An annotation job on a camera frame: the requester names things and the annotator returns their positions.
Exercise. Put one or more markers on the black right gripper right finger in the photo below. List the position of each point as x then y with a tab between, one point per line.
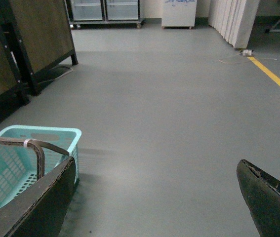
261	192

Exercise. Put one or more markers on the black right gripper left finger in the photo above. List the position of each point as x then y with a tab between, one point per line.
41	209

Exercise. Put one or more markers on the light blue plastic basket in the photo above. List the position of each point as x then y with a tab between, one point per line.
18	165

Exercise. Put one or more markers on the white power strip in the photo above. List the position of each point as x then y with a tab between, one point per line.
247	52

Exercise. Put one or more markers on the dark wooden display stand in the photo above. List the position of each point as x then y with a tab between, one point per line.
35	36

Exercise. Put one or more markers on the white folding partition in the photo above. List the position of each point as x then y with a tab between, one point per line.
233	20

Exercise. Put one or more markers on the glass door refrigerator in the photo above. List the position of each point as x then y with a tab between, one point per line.
104	12

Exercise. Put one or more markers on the white chest freezer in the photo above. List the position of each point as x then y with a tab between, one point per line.
178	13

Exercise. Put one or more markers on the brown basket handle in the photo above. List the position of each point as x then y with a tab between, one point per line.
37	146

